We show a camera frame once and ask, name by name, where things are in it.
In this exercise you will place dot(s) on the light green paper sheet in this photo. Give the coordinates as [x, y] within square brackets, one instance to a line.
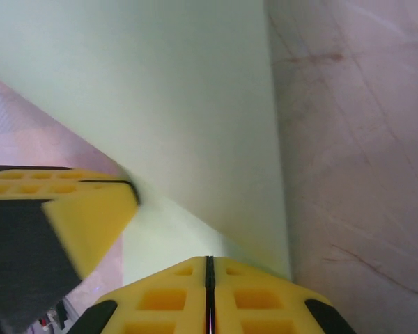
[160, 104]

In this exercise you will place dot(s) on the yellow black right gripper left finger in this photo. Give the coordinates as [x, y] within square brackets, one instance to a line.
[160, 302]

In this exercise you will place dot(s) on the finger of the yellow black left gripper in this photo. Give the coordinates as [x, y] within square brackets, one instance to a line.
[42, 175]
[90, 222]

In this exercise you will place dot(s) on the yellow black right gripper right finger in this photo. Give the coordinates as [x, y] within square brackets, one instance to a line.
[264, 302]

